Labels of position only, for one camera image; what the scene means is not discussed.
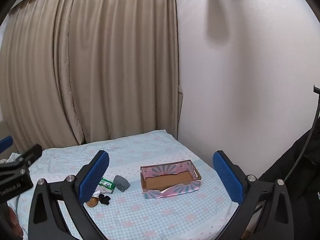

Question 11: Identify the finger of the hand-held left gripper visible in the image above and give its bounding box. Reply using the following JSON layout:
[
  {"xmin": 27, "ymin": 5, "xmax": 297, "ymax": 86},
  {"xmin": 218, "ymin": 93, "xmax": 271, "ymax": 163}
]
[
  {"xmin": 0, "ymin": 135, "xmax": 13, "ymax": 153},
  {"xmin": 15, "ymin": 144, "xmax": 43, "ymax": 167}
]

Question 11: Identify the blue checked blanket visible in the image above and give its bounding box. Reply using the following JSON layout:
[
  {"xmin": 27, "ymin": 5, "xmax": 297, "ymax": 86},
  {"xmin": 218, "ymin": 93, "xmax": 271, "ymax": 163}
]
[{"xmin": 15, "ymin": 129, "xmax": 240, "ymax": 240}]

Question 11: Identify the black sock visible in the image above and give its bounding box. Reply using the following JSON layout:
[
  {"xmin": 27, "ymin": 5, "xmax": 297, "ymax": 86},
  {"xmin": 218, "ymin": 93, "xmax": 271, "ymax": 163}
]
[{"xmin": 98, "ymin": 193, "xmax": 111, "ymax": 206}]

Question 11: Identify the beige curtain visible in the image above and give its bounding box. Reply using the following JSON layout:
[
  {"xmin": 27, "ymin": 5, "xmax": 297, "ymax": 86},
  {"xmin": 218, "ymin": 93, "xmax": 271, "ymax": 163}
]
[{"xmin": 0, "ymin": 0, "xmax": 184, "ymax": 153}]

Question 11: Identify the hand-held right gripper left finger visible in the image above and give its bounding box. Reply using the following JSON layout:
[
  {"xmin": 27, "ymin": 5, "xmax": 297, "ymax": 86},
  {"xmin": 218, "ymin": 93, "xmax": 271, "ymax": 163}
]
[{"xmin": 27, "ymin": 150, "xmax": 110, "ymax": 240}]

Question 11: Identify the grey towel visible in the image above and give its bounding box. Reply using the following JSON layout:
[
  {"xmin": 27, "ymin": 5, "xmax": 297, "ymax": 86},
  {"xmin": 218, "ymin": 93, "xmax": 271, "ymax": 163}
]
[{"xmin": 113, "ymin": 175, "xmax": 130, "ymax": 193}]

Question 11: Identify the black curved rod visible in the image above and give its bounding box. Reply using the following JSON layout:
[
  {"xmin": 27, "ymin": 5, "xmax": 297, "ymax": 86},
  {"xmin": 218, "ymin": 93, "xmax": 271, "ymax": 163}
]
[{"xmin": 285, "ymin": 85, "xmax": 320, "ymax": 180}]

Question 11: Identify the cardboard box with pink lining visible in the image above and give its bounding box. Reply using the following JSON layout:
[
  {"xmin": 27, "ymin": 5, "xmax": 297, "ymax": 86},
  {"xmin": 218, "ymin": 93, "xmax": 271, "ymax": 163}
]
[{"xmin": 140, "ymin": 159, "xmax": 202, "ymax": 199}]

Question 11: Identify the black clothing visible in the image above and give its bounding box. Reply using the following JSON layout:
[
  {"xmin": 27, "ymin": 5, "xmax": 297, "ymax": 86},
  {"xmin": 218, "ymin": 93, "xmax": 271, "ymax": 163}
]
[{"xmin": 259, "ymin": 130, "xmax": 320, "ymax": 205}]

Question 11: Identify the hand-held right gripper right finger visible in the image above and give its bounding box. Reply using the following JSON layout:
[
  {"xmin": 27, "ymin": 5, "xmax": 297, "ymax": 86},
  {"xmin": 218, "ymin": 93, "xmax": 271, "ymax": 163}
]
[{"xmin": 212, "ymin": 150, "xmax": 294, "ymax": 240}]

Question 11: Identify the person's left hand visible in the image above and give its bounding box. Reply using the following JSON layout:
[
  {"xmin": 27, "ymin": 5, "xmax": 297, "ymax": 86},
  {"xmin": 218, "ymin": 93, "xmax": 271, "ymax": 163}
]
[{"xmin": 7, "ymin": 205, "xmax": 24, "ymax": 238}]

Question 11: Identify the green wet wipes packet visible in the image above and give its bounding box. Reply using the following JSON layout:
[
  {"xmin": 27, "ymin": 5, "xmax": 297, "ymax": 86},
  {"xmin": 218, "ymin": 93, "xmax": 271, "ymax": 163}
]
[{"xmin": 98, "ymin": 178, "xmax": 116, "ymax": 193}]

